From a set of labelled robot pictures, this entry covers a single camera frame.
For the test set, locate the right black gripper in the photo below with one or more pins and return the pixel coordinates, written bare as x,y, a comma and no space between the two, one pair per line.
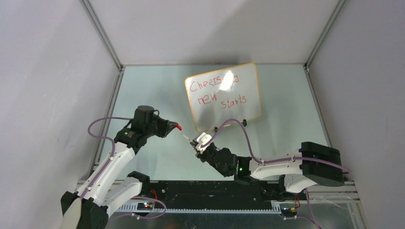
198,154

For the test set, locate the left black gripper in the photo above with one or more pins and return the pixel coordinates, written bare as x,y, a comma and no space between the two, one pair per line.
166,126

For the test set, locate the red marker pen body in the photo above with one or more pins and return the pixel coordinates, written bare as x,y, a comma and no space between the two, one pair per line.
187,138

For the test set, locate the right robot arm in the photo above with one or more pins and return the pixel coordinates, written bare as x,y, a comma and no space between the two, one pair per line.
312,164

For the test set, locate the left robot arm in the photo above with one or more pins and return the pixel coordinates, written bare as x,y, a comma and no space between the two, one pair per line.
104,177

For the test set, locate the yellow-framed whiteboard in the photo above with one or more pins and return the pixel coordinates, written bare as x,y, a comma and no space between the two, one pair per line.
217,96

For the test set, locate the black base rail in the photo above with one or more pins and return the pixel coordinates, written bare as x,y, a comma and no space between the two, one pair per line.
218,195

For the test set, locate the aluminium frame front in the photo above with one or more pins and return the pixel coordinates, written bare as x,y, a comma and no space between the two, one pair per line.
346,194

